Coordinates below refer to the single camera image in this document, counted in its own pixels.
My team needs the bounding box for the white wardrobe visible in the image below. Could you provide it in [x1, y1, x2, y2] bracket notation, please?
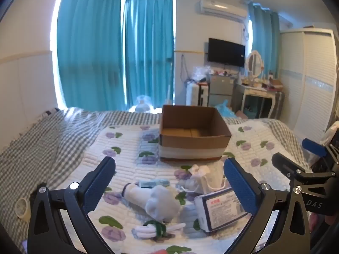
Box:
[279, 28, 339, 138]

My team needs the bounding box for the white tissue packet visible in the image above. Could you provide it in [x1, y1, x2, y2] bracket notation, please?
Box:
[195, 187, 249, 234]

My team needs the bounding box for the white bundle with green band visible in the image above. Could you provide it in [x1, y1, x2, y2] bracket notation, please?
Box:
[132, 220, 187, 241]

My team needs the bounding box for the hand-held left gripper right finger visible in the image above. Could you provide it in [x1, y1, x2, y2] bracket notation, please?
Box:
[223, 157, 310, 254]

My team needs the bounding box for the blue plastic bag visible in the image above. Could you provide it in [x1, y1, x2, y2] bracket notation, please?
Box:
[214, 99, 236, 118]

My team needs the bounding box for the narrow teal curtain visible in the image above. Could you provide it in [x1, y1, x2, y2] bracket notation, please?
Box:
[123, 0, 175, 109]

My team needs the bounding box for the white oval mirror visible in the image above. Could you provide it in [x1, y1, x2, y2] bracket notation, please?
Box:
[246, 50, 265, 80]

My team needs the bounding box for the brown cardboard box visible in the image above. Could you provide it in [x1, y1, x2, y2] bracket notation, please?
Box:
[158, 105, 232, 164]

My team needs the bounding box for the large clear water bottle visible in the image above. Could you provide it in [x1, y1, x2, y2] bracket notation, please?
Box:
[130, 95, 155, 113]

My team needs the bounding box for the white suitcase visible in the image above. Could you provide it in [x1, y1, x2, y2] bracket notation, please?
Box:
[185, 83, 210, 106]

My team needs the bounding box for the floral quilted bedspread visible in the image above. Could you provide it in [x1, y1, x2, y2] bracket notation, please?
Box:
[0, 107, 308, 254]

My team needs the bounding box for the hanging wall cable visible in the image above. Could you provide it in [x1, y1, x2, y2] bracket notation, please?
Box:
[180, 54, 187, 82]

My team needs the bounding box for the clear plastic bag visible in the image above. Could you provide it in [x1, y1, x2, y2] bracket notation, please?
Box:
[192, 65, 212, 84]

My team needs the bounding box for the white floral quilt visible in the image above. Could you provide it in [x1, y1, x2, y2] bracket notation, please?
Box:
[82, 119, 313, 254]

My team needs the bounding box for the black wall television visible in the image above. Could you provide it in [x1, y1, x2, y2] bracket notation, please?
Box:
[208, 37, 246, 68]

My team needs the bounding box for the white plush paw toy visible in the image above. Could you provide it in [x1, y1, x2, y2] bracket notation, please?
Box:
[122, 182, 180, 222]

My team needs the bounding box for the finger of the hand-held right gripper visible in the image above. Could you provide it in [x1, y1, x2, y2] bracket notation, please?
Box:
[271, 152, 339, 191]
[302, 138, 335, 162]

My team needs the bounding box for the short teal curtain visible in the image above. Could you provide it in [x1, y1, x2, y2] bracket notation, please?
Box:
[249, 3, 281, 85]

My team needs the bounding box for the striped grey bag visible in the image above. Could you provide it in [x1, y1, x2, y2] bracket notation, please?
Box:
[273, 91, 285, 119]

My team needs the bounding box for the white air conditioner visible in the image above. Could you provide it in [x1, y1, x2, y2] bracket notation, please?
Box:
[196, 0, 248, 22]

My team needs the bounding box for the white dressing table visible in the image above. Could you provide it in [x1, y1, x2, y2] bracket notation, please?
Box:
[233, 82, 278, 119]

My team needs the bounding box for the dressing table clutter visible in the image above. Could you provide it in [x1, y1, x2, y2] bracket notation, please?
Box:
[240, 70, 284, 89]

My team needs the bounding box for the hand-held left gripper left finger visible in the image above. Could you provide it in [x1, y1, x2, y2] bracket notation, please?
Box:
[27, 156, 117, 254]

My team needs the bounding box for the person's right hand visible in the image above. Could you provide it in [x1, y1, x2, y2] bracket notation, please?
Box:
[325, 213, 339, 226]

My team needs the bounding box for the wide teal curtain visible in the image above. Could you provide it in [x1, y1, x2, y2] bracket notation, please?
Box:
[57, 0, 125, 110]

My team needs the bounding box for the white drawstring pouch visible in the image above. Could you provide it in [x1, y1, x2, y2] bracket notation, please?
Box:
[189, 164, 228, 195]

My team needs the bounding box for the beige tape roll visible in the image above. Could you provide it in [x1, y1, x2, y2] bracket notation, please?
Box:
[14, 198, 32, 221]

